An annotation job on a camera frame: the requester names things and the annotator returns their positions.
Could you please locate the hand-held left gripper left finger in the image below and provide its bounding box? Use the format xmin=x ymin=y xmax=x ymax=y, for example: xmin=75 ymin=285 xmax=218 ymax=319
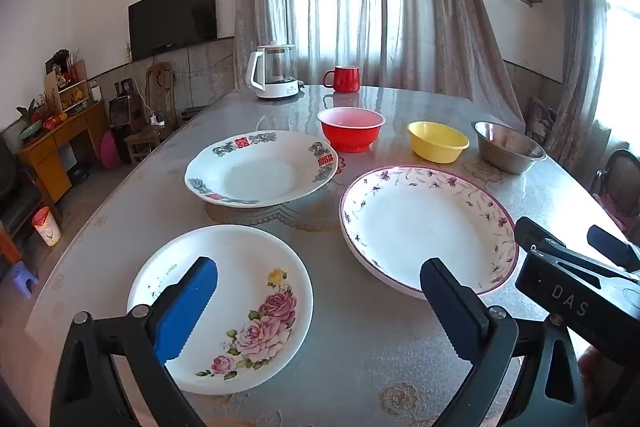
xmin=50 ymin=256 xmax=219 ymax=427

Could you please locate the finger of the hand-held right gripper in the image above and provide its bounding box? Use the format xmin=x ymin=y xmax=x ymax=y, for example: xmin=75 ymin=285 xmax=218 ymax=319
xmin=586 ymin=224 xmax=640 ymax=273
xmin=514 ymin=216 xmax=640 ymax=283

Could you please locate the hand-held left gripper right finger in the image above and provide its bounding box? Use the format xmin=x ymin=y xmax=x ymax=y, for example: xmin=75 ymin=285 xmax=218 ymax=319
xmin=419 ymin=257 xmax=588 ymax=427

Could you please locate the white plate with pink roses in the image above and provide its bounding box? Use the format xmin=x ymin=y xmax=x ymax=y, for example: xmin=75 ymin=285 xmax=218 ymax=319
xmin=126 ymin=224 xmax=314 ymax=395

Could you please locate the stainless steel bowl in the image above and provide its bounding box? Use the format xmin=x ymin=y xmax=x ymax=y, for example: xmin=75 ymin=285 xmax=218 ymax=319
xmin=471 ymin=121 xmax=547 ymax=174

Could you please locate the white plate with purple flowers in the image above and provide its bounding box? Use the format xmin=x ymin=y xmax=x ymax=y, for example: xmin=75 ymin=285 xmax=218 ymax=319
xmin=339 ymin=165 xmax=519 ymax=299

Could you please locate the yellow bowl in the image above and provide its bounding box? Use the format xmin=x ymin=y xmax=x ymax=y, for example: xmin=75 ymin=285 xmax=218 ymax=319
xmin=406 ymin=121 xmax=470 ymax=164

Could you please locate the white plate with red characters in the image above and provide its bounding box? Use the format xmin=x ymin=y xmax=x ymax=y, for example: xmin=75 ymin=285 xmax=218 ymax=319
xmin=184 ymin=130 xmax=339 ymax=208

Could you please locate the red bowl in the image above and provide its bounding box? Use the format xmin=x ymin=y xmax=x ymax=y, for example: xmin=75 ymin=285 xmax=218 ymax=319
xmin=317 ymin=107 xmax=386 ymax=154

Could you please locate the dark chair with pink cushion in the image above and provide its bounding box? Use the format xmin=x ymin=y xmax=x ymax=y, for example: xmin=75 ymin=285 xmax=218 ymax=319
xmin=592 ymin=149 xmax=640 ymax=228

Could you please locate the patterned cushion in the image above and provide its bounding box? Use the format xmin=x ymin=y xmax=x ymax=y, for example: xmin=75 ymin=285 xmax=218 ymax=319
xmin=527 ymin=97 xmax=558 ymax=145

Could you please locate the white bin with red rim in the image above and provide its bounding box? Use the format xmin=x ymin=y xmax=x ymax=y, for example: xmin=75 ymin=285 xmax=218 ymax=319
xmin=32 ymin=206 xmax=62 ymax=247

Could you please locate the purple plastic stool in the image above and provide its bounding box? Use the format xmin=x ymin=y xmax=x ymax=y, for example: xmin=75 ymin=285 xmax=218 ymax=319
xmin=9 ymin=261 xmax=40 ymax=299

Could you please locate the pink plastic basin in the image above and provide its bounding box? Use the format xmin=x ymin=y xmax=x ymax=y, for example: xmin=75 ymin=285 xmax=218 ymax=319
xmin=100 ymin=131 xmax=122 ymax=170

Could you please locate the grey side curtain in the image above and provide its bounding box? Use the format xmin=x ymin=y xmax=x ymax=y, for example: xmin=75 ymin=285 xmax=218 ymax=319
xmin=547 ymin=0 xmax=613 ymax=168

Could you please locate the orange wooden cabinet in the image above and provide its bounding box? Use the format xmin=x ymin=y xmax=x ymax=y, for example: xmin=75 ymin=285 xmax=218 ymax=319
xmin=15 ymin=99 xmax=111 ymax=202

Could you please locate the black sofa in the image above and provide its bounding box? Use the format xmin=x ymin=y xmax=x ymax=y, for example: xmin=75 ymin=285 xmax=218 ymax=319
xmin=0 ymin=132 xmax=41 ymax=238

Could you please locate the brown wooden chair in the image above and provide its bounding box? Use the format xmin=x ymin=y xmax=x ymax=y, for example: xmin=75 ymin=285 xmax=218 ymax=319
xmin=124 ymin=62 xmax=181 ymax=165

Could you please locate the red mug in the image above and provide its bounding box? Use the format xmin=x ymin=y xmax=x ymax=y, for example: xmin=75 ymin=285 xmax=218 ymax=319
xmin=322 ymin=66 xmax=361 ymax=94

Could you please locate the white glass electric kettle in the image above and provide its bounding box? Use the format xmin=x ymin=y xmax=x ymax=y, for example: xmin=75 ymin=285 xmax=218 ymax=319
xmin=246 ymin=43 xmax=306 ymax=100

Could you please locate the small wooden shelf unit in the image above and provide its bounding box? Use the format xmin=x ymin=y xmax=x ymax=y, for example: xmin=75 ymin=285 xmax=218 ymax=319
xmin=44 ymin=59 xmax=91 ymax=115

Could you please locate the grey sheer window curtain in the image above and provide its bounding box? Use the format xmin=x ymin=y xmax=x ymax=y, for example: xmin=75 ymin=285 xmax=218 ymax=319
xmin=234 ymin=0 xmax=526 ymax=128

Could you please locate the black wall television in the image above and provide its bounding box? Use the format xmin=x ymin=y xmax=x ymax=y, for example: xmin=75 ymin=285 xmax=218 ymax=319
xmin=128 ymin=0 xmax=219 ymax=62

